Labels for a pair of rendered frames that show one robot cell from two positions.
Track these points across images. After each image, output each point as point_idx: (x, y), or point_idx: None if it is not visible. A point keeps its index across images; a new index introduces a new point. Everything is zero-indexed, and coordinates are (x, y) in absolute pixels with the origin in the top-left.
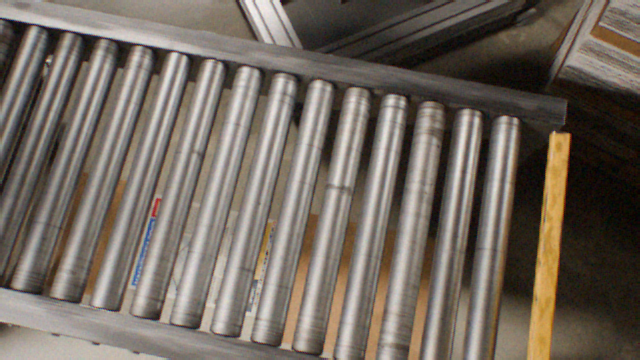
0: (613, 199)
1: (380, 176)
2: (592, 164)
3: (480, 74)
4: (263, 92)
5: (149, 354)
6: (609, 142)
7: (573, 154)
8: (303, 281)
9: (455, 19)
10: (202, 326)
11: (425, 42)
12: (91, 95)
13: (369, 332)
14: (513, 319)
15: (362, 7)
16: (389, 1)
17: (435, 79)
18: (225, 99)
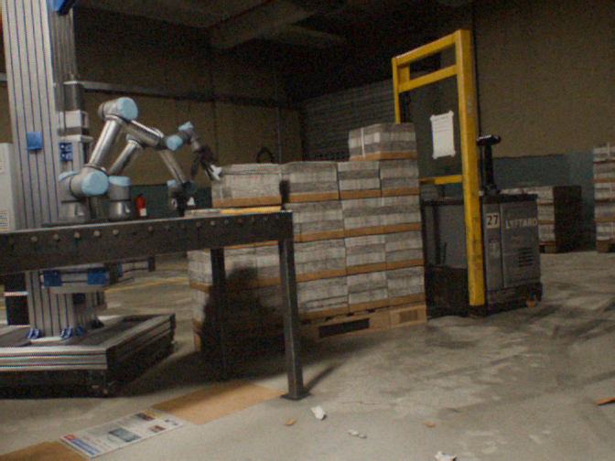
0: (275, 351)
1: (188, 217)
2: (253, 337)
3: (178, 361)
4: None
5: (174, 219)
6: (248, 312)
7: (243, 338)
8: (190, 410)
9: (150, 325)
10: (160, 440)
11: (145, 337)
12: None
13: (244, 401)
14: None
15: (104, 338)
16: (114, 335)
17: None
18: (58, 411)
